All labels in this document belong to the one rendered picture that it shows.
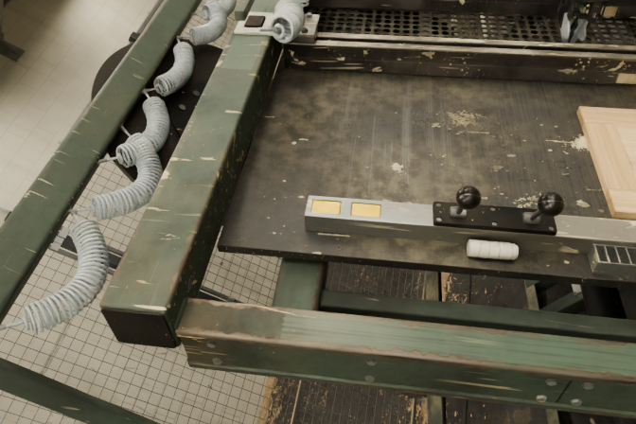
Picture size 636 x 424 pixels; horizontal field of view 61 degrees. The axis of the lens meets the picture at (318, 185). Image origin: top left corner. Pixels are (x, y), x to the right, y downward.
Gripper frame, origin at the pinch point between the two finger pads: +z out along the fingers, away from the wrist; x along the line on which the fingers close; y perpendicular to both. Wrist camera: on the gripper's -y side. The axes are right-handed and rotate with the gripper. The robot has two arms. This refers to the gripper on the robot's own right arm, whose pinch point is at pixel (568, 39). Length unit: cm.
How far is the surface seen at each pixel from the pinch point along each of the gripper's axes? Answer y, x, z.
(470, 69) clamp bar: 16.7, -24.8, -0.3
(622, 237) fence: 67, -3, -2
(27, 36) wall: -357, -455, 219
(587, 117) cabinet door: 31.9, -1.3, 0.5
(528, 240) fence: 68, -18, 0
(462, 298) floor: -66, 7, 213
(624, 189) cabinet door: 53, 1, 1
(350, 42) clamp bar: 15, -53, -5
